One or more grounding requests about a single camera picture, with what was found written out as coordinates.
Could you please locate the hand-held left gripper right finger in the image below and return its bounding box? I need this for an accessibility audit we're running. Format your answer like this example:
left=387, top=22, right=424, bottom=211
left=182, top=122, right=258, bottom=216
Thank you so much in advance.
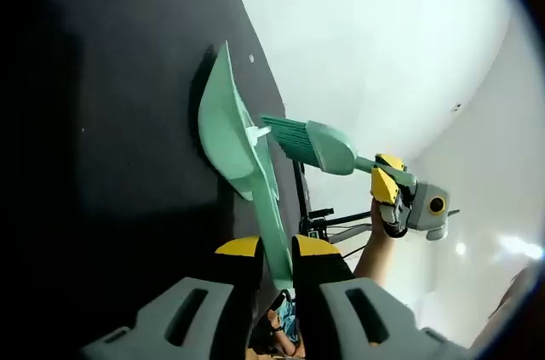
left=291, top=234, right=474, bottom=360

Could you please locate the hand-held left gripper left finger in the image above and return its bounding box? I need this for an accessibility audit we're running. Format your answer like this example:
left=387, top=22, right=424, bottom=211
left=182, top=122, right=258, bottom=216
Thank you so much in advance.
left=79, top=235, right=264, bottom=360

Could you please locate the green broom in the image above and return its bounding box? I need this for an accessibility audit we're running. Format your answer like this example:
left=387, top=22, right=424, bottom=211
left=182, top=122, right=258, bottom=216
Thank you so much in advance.
left=260, top=114, right=399, bottom=178

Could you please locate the white paper trash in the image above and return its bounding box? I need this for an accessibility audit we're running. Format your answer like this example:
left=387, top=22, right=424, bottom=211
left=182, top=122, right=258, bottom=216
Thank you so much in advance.
left=244, top=123, right=272, bottom=147

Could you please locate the green dustpan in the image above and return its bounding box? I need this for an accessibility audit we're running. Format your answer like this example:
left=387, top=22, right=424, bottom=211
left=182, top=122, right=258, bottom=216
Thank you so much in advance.
left=197, top=39, right=295, bottom=293

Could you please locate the person's right hand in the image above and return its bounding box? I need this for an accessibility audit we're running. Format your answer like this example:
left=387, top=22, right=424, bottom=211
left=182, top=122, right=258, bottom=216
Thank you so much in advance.
left=368, top=197, right=404, bottom=241

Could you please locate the black stand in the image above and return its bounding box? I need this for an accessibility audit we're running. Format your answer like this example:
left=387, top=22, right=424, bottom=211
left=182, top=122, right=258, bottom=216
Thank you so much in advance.
left=292, top=158, right=372, bottom=247

